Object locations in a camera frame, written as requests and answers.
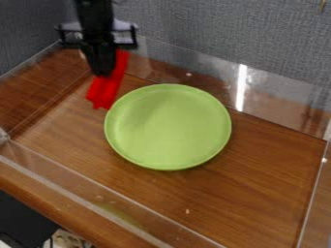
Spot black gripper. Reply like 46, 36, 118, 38
54, 18, 139, 77

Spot clear acrylic enclosure walls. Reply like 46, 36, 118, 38
0, 38, 331, 248

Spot white power strip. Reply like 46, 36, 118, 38
44, 230, 85, 248

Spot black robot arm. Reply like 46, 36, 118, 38
54, 0, 139, 77

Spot green round plate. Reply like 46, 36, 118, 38
102, 84, 231, 171

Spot red plastic block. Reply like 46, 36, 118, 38
85, 49, 129, 109

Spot black box under table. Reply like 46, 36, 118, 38
0, 191, 60, 248

